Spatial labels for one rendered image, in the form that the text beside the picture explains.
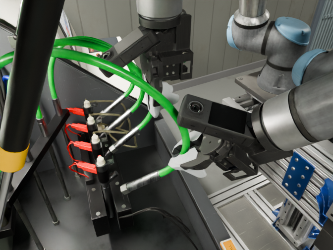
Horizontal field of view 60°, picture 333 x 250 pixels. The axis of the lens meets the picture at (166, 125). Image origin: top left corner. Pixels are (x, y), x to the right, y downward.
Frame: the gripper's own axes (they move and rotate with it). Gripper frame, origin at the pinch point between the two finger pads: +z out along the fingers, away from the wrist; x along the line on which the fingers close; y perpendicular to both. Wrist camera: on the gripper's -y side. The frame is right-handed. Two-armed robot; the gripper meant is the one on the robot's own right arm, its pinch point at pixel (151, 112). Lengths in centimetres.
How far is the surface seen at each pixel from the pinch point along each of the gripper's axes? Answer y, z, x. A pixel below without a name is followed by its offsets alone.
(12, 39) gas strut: -26.5, -6.7, 32.4
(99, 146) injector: -11.4, 13.7, 8.6
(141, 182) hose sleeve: -5.5, 8.9, -10.0
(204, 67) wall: 114, 106, 194
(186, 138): 2.3, -3.1, -13.2
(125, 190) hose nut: -8.8, 11.3, -8.9
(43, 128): -23.9, 10.9, 16.9
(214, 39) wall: 123, 78, 195
